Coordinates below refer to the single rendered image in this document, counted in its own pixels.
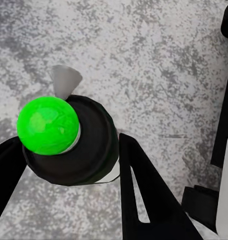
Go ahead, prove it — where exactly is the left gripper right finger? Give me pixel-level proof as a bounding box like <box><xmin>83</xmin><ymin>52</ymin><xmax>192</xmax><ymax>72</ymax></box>
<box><xmin>118</xmin><ymin>133</ymin><xmax>204</xmax><ymax>240</ymax></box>

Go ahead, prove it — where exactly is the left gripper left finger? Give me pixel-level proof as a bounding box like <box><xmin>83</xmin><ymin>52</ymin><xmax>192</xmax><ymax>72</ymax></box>
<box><xmin>0</xmin><ymin>136</ymin><xmax>27</xmax><ymax>217</ymax></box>

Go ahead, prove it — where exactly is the insectifuge atomizer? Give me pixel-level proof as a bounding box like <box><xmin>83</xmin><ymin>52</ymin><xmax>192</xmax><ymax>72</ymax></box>
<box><xmin>16</xmin><ymin>65</ymin><xmax>120</xmax><ymax>187</ymax></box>

